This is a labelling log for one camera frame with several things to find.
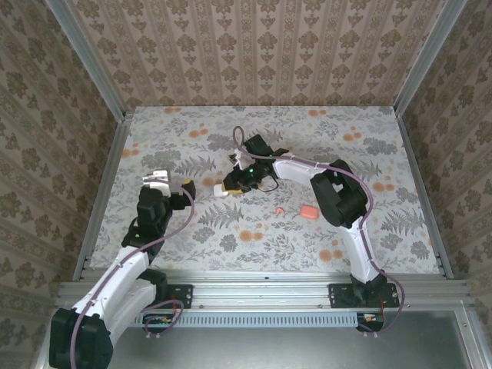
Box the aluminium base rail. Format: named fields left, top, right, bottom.
left=56, top=270, right=478, bottom=311

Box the small control board with wires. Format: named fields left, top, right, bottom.
left=357, top=311, right=385, bottom=331
left=144, top=313, right=174, bottom=334

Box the aluminium table edge rail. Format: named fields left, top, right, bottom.
left=453, top=309, right=486, bottom=369

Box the aluminium frame post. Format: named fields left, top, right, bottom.
left=44, top=0, right=128, bottom=121
left=394, top=0, right=470, bottom=116

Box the floral patterned table cover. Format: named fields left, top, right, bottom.
left=86, top=105, right=443, bottom=274

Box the grey slotted cable duct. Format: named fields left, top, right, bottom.
left=130, top=310, right=362, bottom=328

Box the aluminium frame side rail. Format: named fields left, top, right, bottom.
left=72, top=113, right=135, bottom=281
left=395, top=113, right=455, bottom=280

